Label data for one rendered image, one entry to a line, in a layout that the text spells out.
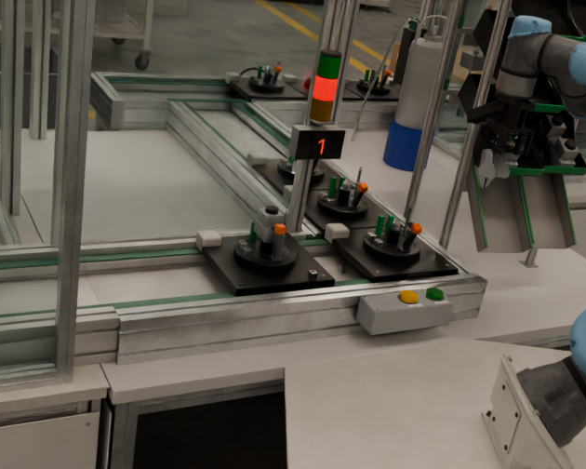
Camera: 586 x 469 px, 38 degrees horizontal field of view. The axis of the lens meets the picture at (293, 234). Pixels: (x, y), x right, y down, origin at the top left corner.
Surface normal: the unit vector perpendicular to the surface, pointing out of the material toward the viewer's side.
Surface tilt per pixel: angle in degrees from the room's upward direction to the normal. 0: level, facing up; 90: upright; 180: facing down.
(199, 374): 0
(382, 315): 90
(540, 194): 45
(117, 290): 0
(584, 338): 61
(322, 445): 0
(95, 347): 90
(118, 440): 90
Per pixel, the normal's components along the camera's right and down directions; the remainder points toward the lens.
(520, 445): -0.99, -0.12
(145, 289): 0.16, -0.90
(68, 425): 0.44, 0.44
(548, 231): 0.31, -0.32
